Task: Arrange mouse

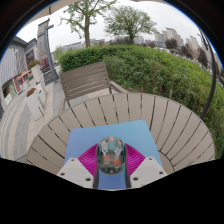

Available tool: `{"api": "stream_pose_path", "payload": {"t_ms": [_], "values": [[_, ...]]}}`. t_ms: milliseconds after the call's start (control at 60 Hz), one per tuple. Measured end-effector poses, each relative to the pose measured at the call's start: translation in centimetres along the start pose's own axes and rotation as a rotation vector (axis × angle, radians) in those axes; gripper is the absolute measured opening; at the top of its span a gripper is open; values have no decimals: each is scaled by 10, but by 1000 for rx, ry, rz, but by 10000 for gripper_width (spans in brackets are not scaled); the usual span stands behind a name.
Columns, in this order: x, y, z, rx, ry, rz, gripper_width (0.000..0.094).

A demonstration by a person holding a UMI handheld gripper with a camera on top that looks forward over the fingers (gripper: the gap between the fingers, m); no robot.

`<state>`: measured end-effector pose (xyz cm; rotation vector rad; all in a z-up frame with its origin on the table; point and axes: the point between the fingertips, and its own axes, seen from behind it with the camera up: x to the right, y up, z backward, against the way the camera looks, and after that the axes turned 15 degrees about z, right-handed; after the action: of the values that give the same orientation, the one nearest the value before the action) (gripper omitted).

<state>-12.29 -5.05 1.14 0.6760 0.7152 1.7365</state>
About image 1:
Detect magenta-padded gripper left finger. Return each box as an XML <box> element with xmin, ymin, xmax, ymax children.
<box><xmin>56</xmin><ymin>143</ymin><xmax>100</xmax><ymax>190</ymax></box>

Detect teal patterned computer mouse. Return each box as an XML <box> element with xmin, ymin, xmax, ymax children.
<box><xmin>96</xmin><ymin>135</ymin><xmax>127</xmax><ymax>176</ymax></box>

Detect dark curved parasol pole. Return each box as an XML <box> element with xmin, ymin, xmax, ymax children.
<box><xmin>199</xmin><ymin>28</ymin><xmax>218</xmax><ymax>121</ymax></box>

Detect tall thin-trunked tree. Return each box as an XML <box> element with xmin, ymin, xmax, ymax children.
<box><xmin>63</xmin><ymin>0</ymin><xmax>118</xmax><ymax>48</ymax></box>

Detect white planter with red flowers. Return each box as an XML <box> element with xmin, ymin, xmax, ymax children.
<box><xmin>28</xmin><ymin>59</ymin><xmax>44</xmax><ymax>84</ymax></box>

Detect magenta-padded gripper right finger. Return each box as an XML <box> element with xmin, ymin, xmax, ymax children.
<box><xmin>124</xmin><ymin>143</ymin><xmax>169</xmax><ymax>190</ymax></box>

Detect white planter with orange flowers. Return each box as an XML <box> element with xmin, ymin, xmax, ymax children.
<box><xmin>25</xmin><ymin>87</ymin><xmax>44</xmax><ymax>121</ymax></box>

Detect round-crowned green tree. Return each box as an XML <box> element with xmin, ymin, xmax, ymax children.
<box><xmin>103</xmin><ymin>4</ymin><xmax>158</xmax><ymax>45</ymax></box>

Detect grey storefront building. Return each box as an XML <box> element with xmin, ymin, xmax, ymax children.
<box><xmin>0</xmin><ymin>35</ymin><xmax>38</xmax><ymax>111</ymax></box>

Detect blue rectangular mouse pad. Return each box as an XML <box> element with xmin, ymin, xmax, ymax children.
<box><xmin>63</xmin><ymin>119</ymin><xmax>164</xmax><ymax>191</ymax></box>

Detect grey slatted wooden chair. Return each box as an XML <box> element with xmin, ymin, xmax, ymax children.
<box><xmin>59</xmin><ymin>60</ymin><xmax>129</xmax><ymax>111</ymax></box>

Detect tall grey sign pillar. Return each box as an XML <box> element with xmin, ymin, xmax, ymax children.
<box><xmin>36</xmin><ymin>18</ymin><xmax>60</xmax><ymax>85</ymax></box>

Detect distant apartment buildings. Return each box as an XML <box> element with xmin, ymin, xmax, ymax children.
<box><xmin>146</xmin><ymin>27</ymin><xmax>224</xmax><ymax>81</ymax></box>

